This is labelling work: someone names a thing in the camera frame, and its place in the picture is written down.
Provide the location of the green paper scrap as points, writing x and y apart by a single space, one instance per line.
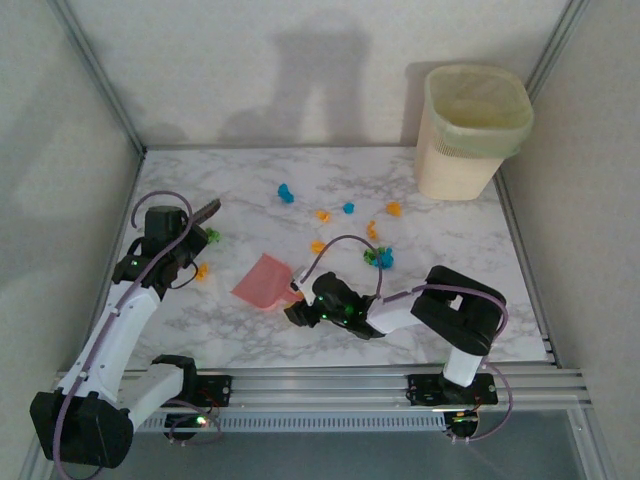
370 256
212 235

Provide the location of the brown hand brush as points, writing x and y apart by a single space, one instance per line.
207 210

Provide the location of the pink plastic dustpan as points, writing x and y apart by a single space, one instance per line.
262 282

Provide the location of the large blue paper scrap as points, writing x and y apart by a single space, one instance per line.
386 257
285 193

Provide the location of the thin orange paper scrap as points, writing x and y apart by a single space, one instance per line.
371 230

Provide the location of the small blue paper scrap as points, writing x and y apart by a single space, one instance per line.
348 207

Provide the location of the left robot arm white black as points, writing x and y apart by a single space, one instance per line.
115 330

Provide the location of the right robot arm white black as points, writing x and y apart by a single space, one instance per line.
460 310

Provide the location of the black controller board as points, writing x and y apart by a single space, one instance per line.
186 430
462 425

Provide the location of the beige plastic trash bin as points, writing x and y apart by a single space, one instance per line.
450 175

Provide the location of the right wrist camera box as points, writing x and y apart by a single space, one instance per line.
301 282

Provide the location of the aluminium mounting rail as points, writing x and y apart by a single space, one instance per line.
325 387

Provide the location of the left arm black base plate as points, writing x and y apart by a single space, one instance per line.
220 390

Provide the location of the aluminium back rail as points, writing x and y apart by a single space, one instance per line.
275 147

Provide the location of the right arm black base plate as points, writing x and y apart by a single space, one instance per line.
425 390

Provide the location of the aluminium corner post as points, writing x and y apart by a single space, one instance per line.
102 80
552 50

